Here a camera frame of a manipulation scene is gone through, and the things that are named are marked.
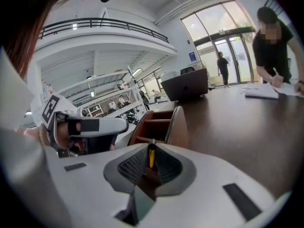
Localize loose white paper sheets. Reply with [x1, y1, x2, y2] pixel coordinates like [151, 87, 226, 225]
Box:
[273, 82, 304, 97]

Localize person's left forearm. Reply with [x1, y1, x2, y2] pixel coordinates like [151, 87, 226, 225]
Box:
[15, 127, 41, 142]

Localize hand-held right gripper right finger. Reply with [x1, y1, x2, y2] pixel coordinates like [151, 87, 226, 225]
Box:
[142, 141, 276, 228]

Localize small dark wooden organiser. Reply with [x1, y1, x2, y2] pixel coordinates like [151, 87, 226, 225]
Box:
[129, 105, 190, 149]

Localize grey laptop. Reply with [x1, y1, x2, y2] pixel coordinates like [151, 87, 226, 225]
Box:
[161, 67, 209, 102]

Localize person's left hand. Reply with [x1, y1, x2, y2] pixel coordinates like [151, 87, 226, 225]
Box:
[56, 121, 83, 152]

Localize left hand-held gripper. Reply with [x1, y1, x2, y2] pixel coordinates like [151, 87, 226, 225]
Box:
[41, 94, 130, 158]

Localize short black railing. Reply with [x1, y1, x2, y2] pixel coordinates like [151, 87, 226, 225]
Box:
[263, 0, 285, 16]

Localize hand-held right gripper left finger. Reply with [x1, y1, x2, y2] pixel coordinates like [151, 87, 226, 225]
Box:
[46, 140, 153, 228]

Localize white shelving unit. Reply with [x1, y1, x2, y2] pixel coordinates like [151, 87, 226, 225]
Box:
[87, 104, 105, 117]

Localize white open notebook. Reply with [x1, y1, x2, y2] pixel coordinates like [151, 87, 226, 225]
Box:
[244, 82, 280, 99]

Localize glass entrance door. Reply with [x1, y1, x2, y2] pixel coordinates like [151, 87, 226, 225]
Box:
[180, 0, 259, 85]

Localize long black mezzanine railing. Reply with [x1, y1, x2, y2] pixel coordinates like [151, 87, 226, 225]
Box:
[38, 18, 170, 44]

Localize small yellow object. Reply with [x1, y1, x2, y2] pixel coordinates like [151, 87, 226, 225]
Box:
[147, 148, 155, 169]

